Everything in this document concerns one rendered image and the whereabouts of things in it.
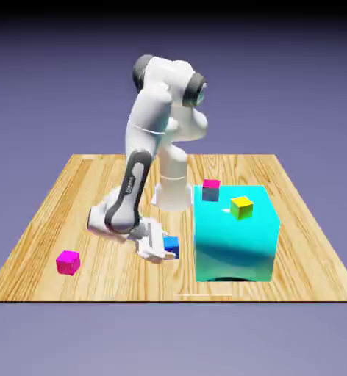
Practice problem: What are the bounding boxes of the small magenta cube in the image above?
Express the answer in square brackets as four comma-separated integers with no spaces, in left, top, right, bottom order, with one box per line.
[55,250,82,276]
[201,178,221,203]

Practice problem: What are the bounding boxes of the small yellow cube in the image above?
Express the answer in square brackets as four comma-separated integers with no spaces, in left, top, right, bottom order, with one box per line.
[229,195,254,220]

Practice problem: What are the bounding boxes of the large cyan box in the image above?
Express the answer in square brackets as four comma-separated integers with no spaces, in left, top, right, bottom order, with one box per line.
[193,184,281,283]

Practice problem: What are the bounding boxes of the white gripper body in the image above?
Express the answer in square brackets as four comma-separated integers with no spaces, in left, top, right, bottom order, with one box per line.
[135,222,169,264]

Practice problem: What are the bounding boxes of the small blue cube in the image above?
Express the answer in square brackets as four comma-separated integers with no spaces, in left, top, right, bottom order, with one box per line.
[163,236,181,260]

